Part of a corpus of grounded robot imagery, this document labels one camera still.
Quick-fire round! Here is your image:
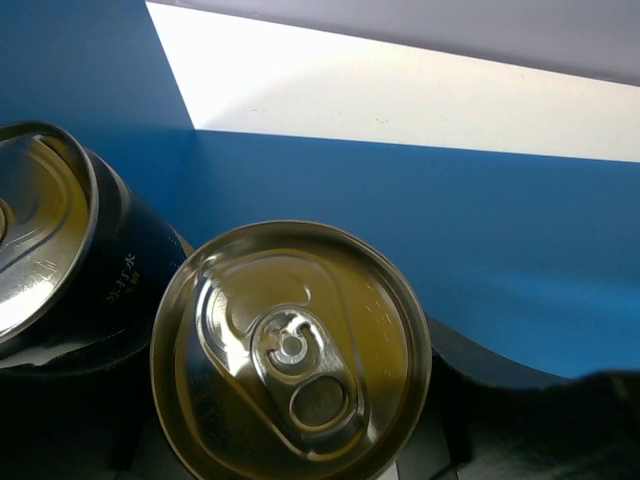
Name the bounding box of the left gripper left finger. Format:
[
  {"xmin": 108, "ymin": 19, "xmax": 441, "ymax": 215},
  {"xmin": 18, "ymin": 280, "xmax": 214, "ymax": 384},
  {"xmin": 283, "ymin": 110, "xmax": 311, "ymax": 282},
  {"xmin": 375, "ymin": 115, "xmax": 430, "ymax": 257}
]
[{"xmin": 1, "ymin": 349, "xmax": 175, "ymax": 479}]

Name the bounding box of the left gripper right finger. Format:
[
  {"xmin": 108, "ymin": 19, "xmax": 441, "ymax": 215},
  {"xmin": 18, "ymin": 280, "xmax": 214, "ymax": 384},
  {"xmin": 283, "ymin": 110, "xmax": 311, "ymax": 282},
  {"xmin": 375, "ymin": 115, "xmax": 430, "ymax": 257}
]
[{"xmin": 399, "ymin": 319, "xmax": 639, "ymax": 479}]

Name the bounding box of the blue and yellow shelf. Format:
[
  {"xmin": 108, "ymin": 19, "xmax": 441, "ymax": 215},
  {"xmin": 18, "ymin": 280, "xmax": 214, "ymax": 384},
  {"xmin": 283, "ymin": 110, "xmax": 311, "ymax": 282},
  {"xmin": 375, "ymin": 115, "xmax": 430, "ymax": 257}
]
[{"xmin": 1, "ymin": 1, "xmax": 639, "ymax": 377}]

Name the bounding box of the black gold can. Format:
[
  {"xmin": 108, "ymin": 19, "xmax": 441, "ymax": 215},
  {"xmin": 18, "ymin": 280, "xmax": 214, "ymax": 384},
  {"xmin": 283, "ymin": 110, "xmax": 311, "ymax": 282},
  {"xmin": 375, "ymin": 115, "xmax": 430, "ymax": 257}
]
[
  {"xmin": 150, "ymin": 221, "xmax": 432, "ymax": 479},
  {"xmin": 1, "ymin": 121, "xmax": 189, "ymax": 375}
]

